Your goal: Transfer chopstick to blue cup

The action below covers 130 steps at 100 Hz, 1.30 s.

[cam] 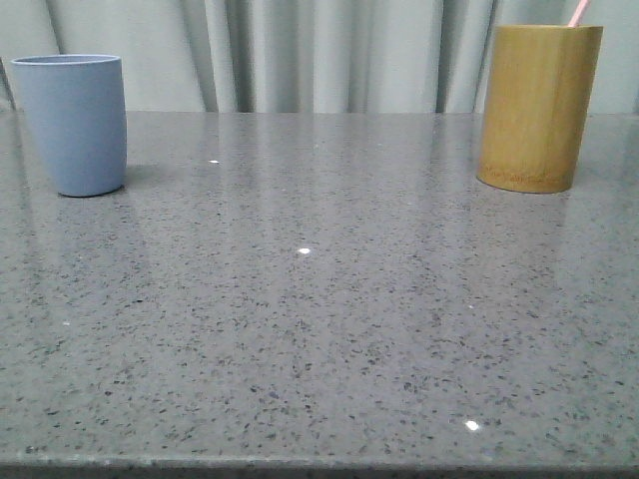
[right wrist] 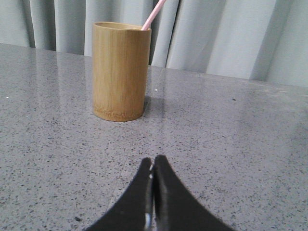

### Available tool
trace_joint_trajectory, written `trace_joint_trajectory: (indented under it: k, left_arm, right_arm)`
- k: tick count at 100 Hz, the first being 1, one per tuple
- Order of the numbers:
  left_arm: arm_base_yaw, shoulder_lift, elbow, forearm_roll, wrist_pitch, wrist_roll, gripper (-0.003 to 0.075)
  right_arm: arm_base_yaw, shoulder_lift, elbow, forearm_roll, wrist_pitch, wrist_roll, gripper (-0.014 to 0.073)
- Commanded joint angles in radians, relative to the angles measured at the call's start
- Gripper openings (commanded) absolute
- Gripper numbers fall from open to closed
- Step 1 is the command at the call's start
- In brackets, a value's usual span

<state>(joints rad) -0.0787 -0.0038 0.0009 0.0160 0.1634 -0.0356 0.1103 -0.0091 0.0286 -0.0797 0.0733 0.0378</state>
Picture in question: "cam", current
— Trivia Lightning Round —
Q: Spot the pink chopstick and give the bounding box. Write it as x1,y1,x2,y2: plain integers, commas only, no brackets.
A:
567,0,590,28

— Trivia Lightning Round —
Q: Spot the bamboo cylindrical holder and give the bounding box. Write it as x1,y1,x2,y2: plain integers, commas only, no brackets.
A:
477,25,603,194

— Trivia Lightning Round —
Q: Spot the blue plastic cup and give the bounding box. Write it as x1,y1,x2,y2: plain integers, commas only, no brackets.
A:
11,54,127,198

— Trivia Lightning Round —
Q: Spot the grey pleated curtain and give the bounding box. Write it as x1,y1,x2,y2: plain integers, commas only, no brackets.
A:
0,0,639,115

